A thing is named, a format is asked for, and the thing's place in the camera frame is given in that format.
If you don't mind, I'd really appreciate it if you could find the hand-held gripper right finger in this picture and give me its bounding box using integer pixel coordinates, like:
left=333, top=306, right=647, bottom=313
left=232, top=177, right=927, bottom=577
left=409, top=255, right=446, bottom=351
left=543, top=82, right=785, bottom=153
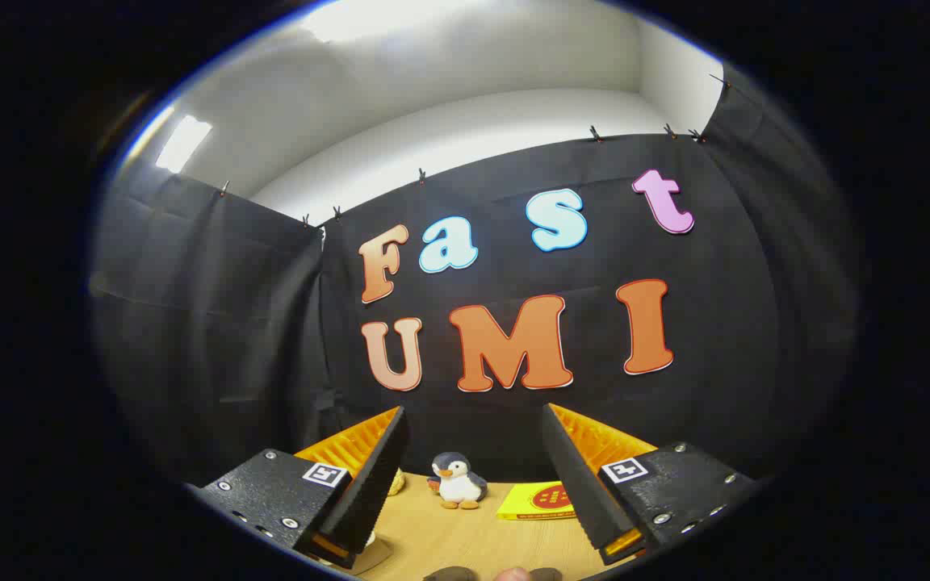
left=542, top=402, right=759, bottom=566

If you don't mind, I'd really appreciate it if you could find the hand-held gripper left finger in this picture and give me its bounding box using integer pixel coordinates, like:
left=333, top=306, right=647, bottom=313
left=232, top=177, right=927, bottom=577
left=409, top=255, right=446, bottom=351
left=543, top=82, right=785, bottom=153
left=191, top=406, right=411, bottom=570

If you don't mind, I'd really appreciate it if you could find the cream fabric storage box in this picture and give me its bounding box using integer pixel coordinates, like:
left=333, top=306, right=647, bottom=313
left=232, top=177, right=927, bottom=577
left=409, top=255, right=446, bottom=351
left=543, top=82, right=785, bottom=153
left=350, top=537, right=394, bottom=575

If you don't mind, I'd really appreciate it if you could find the yellow book with red circle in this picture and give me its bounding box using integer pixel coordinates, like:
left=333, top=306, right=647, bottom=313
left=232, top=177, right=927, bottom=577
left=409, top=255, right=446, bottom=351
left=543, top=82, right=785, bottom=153
left=496, top=481, right=577, bottom=520

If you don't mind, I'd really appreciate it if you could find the penguin plush toy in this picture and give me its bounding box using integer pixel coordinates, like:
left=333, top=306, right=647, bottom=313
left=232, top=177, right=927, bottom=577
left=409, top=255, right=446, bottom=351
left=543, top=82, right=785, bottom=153
left=426, top=452, right=488, bottom=511

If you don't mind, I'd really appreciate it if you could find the black backdrop cloth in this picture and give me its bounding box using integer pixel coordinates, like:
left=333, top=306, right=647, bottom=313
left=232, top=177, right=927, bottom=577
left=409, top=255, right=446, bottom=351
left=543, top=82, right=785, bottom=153
left=90, top=61, right=861, bottom=485

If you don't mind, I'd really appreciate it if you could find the ceiling light panel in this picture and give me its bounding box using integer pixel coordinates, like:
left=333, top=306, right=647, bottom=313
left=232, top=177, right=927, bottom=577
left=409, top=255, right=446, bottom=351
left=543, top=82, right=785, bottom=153
left=155, top=115, right=214, bottom=174

